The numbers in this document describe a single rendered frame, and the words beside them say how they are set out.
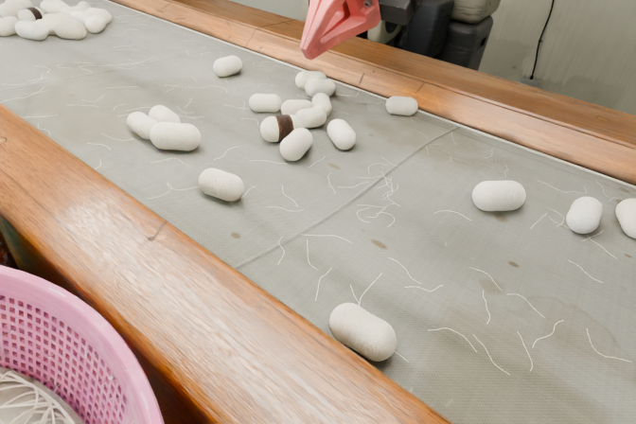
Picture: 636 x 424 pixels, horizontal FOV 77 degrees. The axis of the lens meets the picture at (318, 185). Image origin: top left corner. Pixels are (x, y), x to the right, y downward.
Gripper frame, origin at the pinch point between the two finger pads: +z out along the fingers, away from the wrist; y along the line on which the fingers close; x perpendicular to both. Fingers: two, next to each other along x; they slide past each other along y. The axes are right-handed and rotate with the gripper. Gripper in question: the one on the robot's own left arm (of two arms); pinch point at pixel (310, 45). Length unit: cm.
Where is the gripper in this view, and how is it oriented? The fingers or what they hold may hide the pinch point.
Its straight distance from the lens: 34.1
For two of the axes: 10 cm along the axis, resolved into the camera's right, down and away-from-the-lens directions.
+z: -5.1, 8.4, -1.8
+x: 3.0, 3.7, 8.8
